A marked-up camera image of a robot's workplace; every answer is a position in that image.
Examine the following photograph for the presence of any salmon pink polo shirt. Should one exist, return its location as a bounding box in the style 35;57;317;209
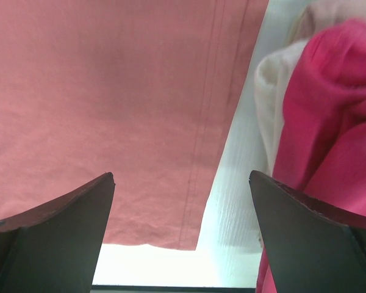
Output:
0;1;268;250

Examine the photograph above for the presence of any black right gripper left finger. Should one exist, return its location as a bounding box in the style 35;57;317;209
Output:
0;172;115;292

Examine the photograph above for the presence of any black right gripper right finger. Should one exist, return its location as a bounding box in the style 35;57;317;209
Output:
249;171;366;292

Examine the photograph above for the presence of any folded magenta t shirt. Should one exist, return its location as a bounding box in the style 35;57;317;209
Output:
249;20;366;292

